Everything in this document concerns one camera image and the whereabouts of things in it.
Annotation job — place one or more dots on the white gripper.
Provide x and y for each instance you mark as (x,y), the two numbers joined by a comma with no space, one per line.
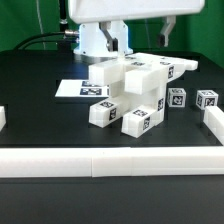
(88,11)

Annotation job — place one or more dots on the white chair back frame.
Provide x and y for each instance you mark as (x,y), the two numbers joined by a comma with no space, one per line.
(140,72)

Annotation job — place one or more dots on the white chair seat panel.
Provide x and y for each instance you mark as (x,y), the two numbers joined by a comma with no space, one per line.
(153,98)

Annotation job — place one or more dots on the white tagged cube part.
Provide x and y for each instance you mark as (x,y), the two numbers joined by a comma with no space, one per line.
(176,97)

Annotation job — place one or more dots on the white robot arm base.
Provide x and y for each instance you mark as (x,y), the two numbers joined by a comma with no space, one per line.
(92,42)

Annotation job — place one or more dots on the white base tag plate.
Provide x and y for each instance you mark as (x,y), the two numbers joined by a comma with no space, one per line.
(80,88)

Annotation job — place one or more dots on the small tagged cube right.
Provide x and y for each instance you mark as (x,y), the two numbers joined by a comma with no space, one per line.
(206,98)

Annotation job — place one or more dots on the white fence right rail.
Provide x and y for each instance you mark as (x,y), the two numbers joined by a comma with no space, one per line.
(214,120)

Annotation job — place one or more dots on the white fence wall rail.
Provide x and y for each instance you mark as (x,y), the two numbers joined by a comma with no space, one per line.
(106,162)

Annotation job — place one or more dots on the white fence left rail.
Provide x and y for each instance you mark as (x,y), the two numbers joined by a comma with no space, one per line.
(2,117)

